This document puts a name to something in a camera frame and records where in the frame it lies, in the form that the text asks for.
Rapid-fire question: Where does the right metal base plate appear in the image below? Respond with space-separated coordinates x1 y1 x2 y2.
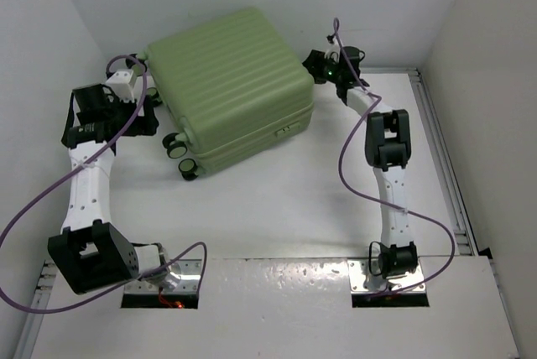
347 258 426 296

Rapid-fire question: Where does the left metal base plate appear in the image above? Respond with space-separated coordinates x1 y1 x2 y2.
123 259 203 296

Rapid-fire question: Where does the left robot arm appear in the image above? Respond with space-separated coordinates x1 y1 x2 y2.
47 82 164 294

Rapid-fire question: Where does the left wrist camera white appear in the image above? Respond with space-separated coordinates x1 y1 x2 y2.
105 70 138 101

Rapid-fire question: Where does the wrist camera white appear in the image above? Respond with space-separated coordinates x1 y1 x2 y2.
105 70 138 101
325 34 341 62

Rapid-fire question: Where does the light green suitcase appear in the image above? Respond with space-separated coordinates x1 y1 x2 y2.
135 7 314 181

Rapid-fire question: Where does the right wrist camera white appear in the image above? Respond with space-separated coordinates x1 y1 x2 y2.
325 34 341 62

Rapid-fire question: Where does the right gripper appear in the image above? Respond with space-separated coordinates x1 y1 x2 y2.
290 50 342 86

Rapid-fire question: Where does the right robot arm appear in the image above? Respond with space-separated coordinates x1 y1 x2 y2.
303 46 418 279

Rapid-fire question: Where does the metal base plate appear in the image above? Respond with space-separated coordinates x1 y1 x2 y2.
347 258 426 296
123 259 203 296

